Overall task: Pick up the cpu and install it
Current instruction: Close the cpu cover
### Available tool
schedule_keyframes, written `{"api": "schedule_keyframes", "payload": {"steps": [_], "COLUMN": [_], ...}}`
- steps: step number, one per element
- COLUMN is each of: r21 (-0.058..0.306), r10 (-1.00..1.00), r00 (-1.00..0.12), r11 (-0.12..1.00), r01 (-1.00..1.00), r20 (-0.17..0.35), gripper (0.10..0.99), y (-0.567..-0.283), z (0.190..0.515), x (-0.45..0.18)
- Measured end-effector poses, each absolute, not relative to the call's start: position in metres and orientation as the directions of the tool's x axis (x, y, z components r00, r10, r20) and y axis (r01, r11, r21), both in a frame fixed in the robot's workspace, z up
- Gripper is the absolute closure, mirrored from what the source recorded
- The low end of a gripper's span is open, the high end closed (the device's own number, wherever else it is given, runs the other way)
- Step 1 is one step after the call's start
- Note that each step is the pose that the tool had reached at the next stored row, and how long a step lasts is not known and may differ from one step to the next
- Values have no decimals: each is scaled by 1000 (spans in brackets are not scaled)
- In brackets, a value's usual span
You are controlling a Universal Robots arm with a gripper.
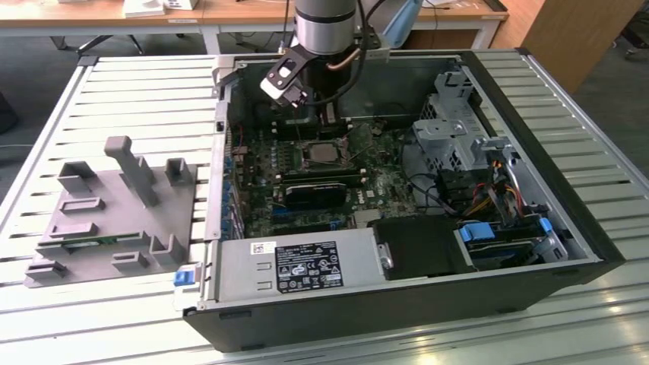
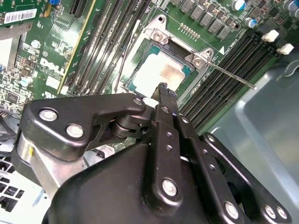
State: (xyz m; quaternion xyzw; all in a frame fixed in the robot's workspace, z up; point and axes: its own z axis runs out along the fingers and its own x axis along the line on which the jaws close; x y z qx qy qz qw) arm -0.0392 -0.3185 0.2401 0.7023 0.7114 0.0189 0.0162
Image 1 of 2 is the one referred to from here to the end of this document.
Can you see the silver CPU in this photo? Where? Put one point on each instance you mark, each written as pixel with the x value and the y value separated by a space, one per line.
pixel 321 153

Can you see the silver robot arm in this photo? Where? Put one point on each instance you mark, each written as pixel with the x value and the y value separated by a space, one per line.
pixel 324 30

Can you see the CPU socket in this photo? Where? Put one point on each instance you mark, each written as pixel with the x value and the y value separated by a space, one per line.
pixel 342 154

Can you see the black RAM slot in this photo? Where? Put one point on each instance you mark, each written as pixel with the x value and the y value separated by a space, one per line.
pixel 318 173
pixel 289 132
pixel 289 135
pixel 289 129
pixel 318 181
pixel 318 176

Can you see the silver metal drive cage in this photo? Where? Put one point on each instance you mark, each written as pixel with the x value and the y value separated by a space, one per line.
pixel 441 131

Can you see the black graphics card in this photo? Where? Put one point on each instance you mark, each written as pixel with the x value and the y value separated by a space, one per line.
pixel 314 197

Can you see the green motherboard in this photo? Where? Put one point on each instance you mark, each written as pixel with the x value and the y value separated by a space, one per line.
pixel 390 190

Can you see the wooden desk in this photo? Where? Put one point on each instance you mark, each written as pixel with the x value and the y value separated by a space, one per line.
pixel 60 17
pixel 456 17

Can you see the white and blue box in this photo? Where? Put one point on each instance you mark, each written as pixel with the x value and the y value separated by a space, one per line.
pixel 180 4

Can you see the silver chipset heatsink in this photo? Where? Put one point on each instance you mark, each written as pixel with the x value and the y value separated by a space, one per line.
pixel 365 216

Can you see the black expansion slot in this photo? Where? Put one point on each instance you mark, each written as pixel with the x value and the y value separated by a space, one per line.
pixel 304 229

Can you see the black plastic shroud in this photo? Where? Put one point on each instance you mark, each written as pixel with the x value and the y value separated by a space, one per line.
pixel 421 247

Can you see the blue disk carrier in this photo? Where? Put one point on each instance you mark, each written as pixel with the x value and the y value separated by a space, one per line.
pixel 545 224
pixel 476 232

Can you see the wooden cabinet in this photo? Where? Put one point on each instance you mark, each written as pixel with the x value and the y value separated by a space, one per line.
pixel 568 38

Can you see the silver power supply unit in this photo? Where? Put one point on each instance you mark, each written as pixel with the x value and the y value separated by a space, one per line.
pixel 239 273

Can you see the grey parts rack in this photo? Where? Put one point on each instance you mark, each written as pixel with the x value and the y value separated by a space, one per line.
pixel 116 213

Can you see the blue case latch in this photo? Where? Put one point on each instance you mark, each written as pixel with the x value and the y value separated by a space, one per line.
pixel 183 277

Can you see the green RAM stick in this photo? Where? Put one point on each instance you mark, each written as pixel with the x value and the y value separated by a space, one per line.
pixel 108 240

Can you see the black office chair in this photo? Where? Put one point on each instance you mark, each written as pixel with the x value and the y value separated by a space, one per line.
pixel 636 38

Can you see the black open PC case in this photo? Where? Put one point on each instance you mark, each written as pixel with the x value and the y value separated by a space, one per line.
pixel 354 327

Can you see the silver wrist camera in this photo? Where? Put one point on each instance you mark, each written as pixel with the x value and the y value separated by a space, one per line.
pixel 281 74

